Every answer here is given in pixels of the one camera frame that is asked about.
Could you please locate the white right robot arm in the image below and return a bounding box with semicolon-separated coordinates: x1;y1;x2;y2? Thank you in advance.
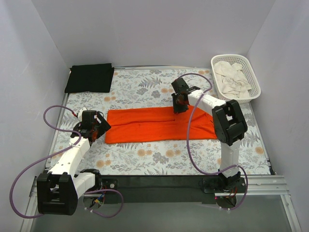
171;77;248;192

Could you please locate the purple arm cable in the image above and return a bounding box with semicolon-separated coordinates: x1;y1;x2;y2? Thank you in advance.
9;105;124;219
174;72;248;211

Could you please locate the orange t-shirt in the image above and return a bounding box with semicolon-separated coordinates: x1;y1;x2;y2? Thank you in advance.
105;106;217;144

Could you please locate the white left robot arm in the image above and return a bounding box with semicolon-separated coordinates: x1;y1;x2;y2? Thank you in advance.
37;108;111;215

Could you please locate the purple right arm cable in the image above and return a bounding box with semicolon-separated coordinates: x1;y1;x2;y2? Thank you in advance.
174;72;248;211

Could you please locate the folded black t-shirt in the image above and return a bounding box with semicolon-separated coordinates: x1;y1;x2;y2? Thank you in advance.
65;63;114;93

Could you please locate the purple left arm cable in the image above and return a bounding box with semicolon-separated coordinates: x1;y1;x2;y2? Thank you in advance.
9;105;124;219

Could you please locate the crumpled white t-shirt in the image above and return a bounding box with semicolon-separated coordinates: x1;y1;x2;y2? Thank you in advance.
214;61;252;99

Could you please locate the aluminium table frame rail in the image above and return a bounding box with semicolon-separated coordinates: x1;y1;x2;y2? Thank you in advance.
36;173;289;206

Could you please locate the white perforated plastic basket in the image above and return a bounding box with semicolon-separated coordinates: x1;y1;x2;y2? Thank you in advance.
211;54;261;104

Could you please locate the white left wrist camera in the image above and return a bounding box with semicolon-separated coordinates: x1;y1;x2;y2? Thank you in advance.
76;107;87;121

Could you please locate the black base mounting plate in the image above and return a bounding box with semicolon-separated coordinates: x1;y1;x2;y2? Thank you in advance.
101;175;246;205

